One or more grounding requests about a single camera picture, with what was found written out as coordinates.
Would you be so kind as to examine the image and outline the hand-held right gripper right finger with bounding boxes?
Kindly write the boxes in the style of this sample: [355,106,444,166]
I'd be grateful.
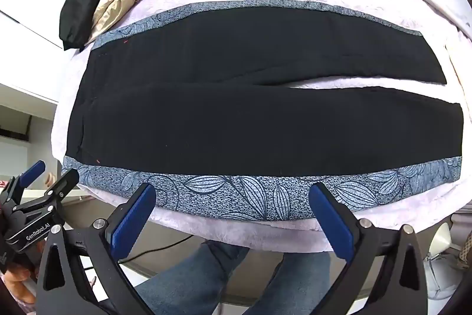
[309,182,430,315]

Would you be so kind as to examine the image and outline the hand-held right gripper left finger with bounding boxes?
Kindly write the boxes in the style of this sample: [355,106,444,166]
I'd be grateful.
[37,183,157,315]

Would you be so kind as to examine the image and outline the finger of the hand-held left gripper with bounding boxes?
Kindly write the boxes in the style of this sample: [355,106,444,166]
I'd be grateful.
[0,160,47,207]
[46,168,80,208]

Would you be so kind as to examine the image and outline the black pants with blue stripes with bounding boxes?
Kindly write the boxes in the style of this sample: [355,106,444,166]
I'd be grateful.
[62,0,463,222]

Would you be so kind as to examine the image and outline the person's left hand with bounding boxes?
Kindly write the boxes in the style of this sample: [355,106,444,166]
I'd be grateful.
[0,261,37,304]

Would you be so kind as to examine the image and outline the person's legs in jeans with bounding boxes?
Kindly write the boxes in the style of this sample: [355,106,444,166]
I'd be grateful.
[135,240,355,315]

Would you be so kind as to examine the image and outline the white plastic object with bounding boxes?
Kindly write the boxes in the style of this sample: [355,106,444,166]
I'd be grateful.
[423,222,466,301]

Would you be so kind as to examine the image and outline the white wardrobe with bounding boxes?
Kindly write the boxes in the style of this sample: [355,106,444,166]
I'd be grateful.
[0,0,122,105]

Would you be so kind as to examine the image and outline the black cable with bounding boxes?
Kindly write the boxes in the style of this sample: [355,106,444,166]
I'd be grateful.
[123,237,193,261]

